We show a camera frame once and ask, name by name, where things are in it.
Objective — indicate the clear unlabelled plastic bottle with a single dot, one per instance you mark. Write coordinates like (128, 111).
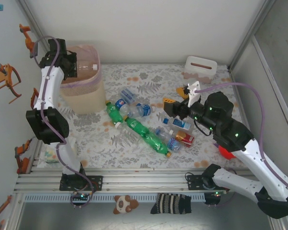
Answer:
(86, 68)

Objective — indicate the blue-capped bottle white-blue label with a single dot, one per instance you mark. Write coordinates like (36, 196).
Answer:
(178, 123)

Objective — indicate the large clear bottle blue label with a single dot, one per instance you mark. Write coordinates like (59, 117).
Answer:
(173, 143)

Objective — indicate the clear bottle striped label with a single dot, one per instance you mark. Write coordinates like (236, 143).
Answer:
(128, 94)

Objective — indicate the clear bottle white cap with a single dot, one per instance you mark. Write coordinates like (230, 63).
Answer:
(118, 124)

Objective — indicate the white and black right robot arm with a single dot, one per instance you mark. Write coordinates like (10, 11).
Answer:
(266, 163)

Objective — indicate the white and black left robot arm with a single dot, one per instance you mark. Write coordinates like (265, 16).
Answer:
(49, 88)

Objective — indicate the pink bin liner bag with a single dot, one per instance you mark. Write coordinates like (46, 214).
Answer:
(86, 51)

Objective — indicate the beige ribbed waste bin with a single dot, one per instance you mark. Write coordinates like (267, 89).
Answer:
(86, 100)

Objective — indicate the white tissue box pink base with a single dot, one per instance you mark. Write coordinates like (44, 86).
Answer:
(199, 69)

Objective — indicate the red plastic object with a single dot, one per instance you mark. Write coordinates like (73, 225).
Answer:
(226, 154)

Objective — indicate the clear bottle round logo label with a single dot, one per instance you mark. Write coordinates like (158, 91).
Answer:
(120, 103)

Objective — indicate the green plastic soda bottle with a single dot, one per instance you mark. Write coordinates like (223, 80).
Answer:
(114, 113)

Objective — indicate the bag of colourful candies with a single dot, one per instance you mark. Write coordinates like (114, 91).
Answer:
(49, 155)

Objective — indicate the black and white striped sock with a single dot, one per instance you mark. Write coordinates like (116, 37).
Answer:
(170, 203)

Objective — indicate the brown and white panda plush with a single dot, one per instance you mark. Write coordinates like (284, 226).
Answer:
(122, 204)

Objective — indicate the aluminium corner post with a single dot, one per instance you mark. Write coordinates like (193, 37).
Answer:
(36, 26)
(252, 36)

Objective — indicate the orange gripper wall sticker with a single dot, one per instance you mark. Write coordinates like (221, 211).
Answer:
(4, 76)

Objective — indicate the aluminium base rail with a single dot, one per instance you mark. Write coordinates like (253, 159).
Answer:
(146, 182)

